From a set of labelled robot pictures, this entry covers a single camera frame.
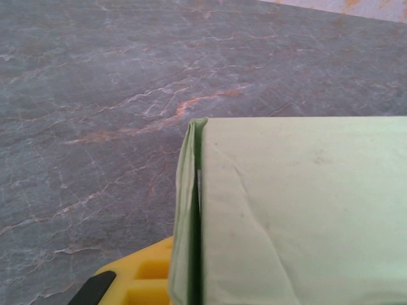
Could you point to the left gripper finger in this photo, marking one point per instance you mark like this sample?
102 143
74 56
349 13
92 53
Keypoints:
133 279

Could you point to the green paper box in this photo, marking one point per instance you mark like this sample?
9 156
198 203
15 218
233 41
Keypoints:
302 206

